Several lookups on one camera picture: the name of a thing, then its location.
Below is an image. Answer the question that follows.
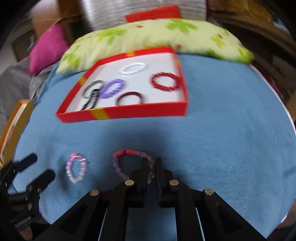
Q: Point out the purple bead bracelet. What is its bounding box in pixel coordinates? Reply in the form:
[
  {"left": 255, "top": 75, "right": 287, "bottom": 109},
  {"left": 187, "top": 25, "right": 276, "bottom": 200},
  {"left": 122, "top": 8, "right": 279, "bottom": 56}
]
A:
[{"left": 99, "top": 78, "right": 125, "bottom": 99}]

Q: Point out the red cushion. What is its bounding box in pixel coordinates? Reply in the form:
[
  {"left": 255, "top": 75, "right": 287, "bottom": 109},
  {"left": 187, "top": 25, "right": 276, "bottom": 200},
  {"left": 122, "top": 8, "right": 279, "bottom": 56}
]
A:
[{"left": 125, "top": 5, "right": 181, "bottom": 24}]

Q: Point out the pink and red bead bracelet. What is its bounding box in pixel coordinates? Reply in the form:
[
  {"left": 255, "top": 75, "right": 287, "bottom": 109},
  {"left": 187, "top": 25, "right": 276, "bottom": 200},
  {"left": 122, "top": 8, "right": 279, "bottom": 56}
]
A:
[{"left": 112, "top": 149, "right": 156, "bottom": 185}]

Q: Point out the grey sheet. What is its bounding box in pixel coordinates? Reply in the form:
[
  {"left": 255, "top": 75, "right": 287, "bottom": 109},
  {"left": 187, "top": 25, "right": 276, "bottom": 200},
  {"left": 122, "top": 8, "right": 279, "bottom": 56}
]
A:
[{"left": 0, "top": 56, "right": 58, "bottom": 133}]

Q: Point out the pink pillow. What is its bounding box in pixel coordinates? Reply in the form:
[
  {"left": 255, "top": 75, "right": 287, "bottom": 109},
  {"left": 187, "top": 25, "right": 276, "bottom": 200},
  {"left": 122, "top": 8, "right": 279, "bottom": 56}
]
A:
[{"left": 29, "top": 23, "right": 70, "bottom": 76}]

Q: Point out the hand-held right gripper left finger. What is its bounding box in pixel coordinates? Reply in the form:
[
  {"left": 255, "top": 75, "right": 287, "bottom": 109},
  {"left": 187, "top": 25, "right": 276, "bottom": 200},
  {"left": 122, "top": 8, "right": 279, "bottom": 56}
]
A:
[{"left": 35, "top": 158, "right": 148, "bottom": 241}]

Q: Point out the white bead bracelet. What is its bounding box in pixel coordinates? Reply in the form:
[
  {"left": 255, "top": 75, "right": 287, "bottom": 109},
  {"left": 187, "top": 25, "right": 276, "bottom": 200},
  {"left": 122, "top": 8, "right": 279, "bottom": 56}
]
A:
[{"left": 119, "top": 62, "right": 148, "bottom": 76}]

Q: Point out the green floral quilt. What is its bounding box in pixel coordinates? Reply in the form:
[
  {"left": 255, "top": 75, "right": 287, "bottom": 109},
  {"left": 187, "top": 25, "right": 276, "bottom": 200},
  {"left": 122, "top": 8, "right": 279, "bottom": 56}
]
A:
[{"left": 57, "top": 19, "right": 255, "bottom": 75}]

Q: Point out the silver foil insulation sheet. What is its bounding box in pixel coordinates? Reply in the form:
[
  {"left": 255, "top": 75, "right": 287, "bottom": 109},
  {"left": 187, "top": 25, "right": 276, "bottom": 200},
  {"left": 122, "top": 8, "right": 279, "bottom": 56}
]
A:
[{"left": 77, "top": 0, "right": 209, "bottom": 32}]

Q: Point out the blue blanket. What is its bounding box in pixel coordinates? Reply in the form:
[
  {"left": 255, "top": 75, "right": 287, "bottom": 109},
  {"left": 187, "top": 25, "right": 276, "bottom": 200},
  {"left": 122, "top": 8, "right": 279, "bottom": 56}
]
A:
[{"left": 13, "top": 53, "right": 295, "bottom": 239}]

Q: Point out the clear pink bead bracelet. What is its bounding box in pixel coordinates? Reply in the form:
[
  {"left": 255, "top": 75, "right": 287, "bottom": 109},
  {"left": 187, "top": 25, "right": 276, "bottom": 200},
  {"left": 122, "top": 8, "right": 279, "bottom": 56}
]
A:
[{"left": 65, "top": 153, "right": 88, "bottom": 184}]

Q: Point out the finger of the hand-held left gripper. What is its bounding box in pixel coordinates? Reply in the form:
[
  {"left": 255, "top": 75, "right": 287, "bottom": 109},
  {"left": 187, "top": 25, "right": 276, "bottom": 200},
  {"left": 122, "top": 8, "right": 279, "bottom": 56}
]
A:
[
  {"left": 26, "top": 169, "right": 56, "bottom": 193},
  {"left": 14, "top": 154, "right": 38, "bottom": 173}
]

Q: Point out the red cardboard box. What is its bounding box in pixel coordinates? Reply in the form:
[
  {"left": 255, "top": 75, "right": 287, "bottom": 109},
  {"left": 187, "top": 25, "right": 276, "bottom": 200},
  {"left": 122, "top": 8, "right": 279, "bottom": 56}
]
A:
[{"left": 55, "top": 47, "right": 189, "bottom": 123}]

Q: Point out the orange cardboard box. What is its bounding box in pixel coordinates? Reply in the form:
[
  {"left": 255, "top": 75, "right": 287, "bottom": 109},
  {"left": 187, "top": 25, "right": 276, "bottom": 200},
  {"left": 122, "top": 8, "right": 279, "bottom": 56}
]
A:
[{"left": 0, "top": 99, "right": 34, "bottom": 167}]

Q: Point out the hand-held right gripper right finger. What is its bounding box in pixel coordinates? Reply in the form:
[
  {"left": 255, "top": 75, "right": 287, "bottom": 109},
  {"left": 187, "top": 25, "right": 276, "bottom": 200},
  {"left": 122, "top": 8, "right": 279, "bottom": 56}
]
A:
[{"left": 156, "top": 157, "right": 267, "bottom": 241}]

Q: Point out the wooden bench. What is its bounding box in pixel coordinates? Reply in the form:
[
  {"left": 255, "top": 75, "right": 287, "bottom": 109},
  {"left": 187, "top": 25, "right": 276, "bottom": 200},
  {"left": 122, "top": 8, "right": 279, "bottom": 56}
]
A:
[{"left": 208, "top": 0, "right": 292, "bottom": 77}]

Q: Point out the dark red bangle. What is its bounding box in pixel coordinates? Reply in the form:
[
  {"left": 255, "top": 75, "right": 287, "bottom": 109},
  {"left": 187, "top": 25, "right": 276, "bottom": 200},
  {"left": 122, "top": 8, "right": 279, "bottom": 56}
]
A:
[{"left": 117, "top": 91, "right": 143, "bottom": 107}]

